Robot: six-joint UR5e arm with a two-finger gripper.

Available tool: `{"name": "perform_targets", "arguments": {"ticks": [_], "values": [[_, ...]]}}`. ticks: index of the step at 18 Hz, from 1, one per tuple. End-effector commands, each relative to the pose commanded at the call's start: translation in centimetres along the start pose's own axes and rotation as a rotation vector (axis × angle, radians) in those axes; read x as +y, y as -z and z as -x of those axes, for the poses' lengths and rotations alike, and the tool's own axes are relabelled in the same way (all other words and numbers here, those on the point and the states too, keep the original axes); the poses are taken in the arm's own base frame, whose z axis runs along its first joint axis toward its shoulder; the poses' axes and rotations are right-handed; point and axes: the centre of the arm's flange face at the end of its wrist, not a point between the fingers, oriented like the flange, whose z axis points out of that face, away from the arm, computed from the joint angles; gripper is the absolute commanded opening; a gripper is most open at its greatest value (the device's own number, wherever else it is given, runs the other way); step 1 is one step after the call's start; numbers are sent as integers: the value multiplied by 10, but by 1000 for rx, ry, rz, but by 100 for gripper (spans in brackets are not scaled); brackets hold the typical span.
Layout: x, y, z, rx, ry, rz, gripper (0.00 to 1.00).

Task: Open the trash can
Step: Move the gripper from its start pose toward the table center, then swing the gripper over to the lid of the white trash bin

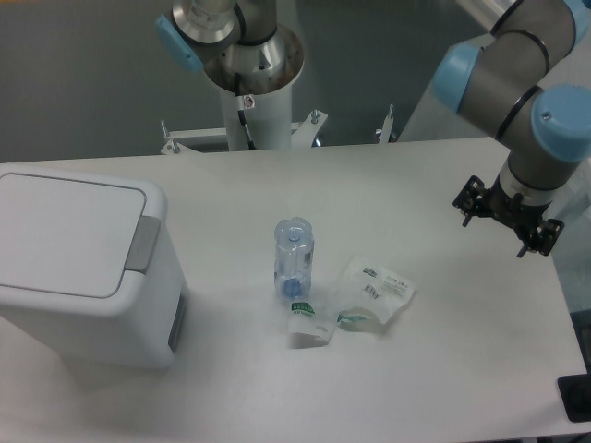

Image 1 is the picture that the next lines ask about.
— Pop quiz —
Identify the clear wrapper with barcode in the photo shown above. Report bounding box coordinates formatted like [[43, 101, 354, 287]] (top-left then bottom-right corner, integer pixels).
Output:
[[334, 255, 416, 334]]

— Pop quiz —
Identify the white metal base frame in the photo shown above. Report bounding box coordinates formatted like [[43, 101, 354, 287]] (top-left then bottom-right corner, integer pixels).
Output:
[[159, 103, 396, 156]]

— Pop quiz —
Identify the black device at table edge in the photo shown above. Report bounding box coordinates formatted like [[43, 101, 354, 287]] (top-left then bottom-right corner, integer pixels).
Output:
[[557, 374, 590, 423]]

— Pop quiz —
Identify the white green plastic wrapper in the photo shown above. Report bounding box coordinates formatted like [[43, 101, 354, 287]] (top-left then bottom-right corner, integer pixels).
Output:
[[288, 301, 338, 349]]

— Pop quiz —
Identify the white plastic trash can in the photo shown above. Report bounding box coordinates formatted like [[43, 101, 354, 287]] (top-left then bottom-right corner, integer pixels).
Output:
[[1, 163, 187, 368]]

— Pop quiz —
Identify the black cable on pedestal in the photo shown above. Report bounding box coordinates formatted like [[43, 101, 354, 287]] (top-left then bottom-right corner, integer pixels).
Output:
[[233, 73, 257, 151]]

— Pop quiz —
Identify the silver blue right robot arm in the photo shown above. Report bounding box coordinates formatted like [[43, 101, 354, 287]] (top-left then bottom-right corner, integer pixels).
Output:
[[432, 1, 590, 256]]

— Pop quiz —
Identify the white trash can lid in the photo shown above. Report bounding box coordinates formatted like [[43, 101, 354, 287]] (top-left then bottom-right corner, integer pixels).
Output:
[[1, 171, 167, 299]]

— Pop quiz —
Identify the clear plastic water bottle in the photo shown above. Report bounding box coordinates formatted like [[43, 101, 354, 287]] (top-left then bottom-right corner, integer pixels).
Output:
[[274, 217, 315, 300]]

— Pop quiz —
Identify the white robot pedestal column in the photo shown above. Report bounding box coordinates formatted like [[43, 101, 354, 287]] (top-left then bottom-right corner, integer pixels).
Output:
[[219, 86, 292, 151]]

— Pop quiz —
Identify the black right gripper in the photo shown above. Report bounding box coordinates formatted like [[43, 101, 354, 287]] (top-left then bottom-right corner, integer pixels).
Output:
[[452, 175, 564, 257]]

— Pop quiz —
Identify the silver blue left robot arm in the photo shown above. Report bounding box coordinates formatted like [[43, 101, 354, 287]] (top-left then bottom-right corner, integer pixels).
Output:
[[156, 1, 480, 151]]

